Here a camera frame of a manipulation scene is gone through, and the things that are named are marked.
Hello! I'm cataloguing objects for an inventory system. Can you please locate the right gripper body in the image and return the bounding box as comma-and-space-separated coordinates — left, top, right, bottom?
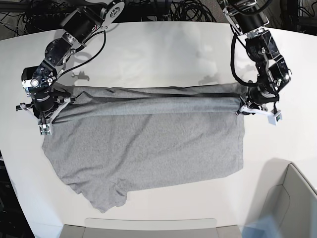
15, 90, 76, 124

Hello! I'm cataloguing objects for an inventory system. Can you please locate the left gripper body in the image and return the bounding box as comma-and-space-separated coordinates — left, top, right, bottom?
235, 86, 280, 117

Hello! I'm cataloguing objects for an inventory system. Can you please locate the grey T-shirt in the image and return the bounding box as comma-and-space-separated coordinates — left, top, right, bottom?
42, 83, 246, 212

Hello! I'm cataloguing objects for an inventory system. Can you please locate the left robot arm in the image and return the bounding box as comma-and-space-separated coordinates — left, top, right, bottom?
218, 0, 291, 118

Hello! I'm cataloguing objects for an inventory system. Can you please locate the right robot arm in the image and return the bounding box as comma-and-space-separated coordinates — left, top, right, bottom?
16, 0, 125, 127

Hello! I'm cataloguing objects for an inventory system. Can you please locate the grey chair at right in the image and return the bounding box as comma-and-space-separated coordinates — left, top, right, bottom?
257, 163, 317, 238

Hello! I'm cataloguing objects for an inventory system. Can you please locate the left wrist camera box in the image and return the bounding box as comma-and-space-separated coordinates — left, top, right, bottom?
267, 110, 282, 125

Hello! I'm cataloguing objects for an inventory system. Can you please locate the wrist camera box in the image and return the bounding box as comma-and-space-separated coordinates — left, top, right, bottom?
267, 110, 282, 125
39, 123, 53, 135

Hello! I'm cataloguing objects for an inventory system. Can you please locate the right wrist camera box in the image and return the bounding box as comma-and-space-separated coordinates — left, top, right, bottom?
39, 123, 53, 135

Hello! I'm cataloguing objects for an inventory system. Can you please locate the black cable bundle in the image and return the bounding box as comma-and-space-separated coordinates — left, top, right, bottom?
168, 0, 216, 23

